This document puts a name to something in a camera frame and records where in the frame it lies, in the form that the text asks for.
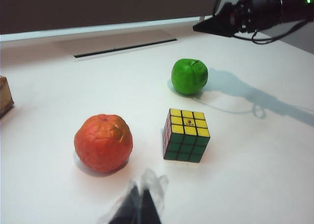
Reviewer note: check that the Rubik's cube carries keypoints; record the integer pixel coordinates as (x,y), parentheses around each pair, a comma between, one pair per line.
(186,135)

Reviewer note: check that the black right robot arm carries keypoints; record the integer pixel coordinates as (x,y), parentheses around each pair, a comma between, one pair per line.
(289,8)

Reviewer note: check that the wide brown desk partition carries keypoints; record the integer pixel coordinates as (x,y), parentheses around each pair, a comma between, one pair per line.
(98,5)

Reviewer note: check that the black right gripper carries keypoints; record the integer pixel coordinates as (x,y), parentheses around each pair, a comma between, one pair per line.
(244,17)

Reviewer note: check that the green apple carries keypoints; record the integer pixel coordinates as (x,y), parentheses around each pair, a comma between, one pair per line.
(189,77)

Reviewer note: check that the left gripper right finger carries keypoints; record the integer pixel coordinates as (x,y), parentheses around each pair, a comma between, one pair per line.
(150,204)

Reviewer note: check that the wrinkled red-orange fruit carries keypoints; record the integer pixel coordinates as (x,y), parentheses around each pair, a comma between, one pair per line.
(103,145)

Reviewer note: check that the gold tissue pack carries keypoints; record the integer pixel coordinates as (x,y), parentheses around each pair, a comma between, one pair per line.
(5,98)

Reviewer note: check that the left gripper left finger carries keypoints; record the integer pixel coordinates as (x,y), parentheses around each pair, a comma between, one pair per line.
(130,204)

